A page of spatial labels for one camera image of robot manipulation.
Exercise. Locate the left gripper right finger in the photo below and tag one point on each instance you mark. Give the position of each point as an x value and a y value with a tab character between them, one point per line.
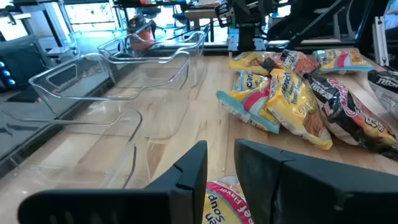
311	193

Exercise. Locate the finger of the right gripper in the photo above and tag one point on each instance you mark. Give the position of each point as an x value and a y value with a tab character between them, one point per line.
224	14

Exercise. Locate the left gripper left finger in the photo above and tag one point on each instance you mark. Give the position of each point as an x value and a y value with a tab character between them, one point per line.
140	205

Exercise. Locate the yellow Maruchan noodle packet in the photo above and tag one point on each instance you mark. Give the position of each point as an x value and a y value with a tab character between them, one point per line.
295	105
248	62

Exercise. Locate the blue Maruchan noodle packet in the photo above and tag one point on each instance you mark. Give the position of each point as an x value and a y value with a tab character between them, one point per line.
245	102
342	60
224	205

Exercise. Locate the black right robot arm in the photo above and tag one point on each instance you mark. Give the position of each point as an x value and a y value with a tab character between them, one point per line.
247	37

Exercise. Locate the wooden desk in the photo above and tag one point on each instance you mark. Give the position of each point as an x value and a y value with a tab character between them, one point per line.
200	14

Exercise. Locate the clear plastic bin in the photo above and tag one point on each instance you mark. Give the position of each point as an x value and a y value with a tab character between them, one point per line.
77	149
102	81
161	53

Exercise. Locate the person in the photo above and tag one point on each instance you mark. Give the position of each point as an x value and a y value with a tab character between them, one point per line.
141	34

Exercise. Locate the silver aluminium profile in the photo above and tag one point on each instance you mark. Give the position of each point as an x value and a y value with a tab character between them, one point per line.
381	40

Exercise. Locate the dark grey cabinet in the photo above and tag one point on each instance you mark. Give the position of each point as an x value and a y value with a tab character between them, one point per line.
21	59

